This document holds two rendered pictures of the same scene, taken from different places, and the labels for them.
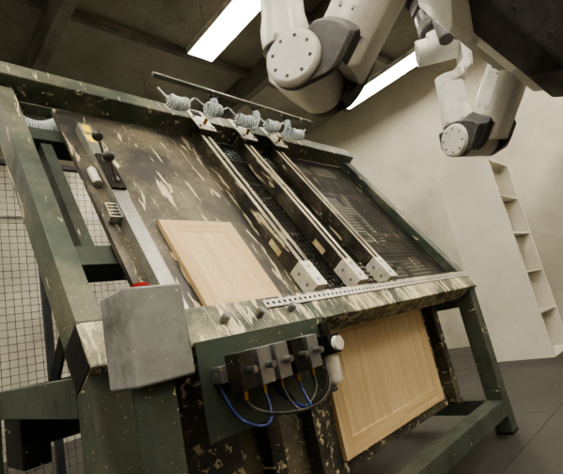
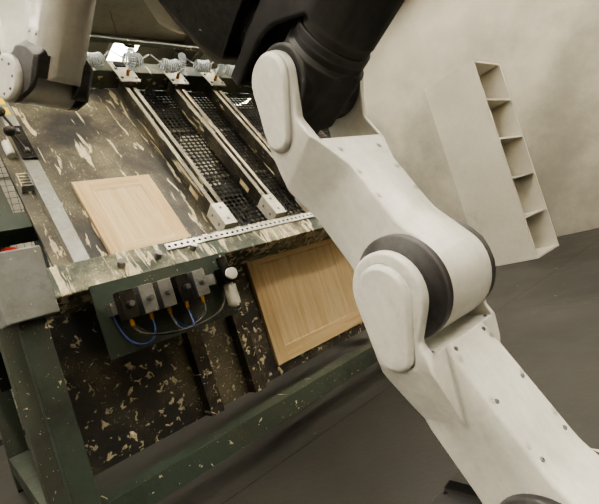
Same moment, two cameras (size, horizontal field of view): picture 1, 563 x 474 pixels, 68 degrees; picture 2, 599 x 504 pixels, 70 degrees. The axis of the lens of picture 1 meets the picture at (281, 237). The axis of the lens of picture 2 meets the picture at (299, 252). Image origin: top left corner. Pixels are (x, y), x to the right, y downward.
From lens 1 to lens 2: 0.56 m
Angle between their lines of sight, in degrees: 12
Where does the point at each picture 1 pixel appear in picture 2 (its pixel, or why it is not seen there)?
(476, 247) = (464, 158)
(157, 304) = (17, 264)
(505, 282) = (492, 190)
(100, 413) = (8, 345)
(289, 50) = (2, 72)
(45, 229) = not seen: outside the picture
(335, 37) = (26, 60)
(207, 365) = (102, 302)
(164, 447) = (39, 364)
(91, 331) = not seen: outside the picture
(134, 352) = not seen: outside the picture
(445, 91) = not seen: hidden behind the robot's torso
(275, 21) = (2, 41)
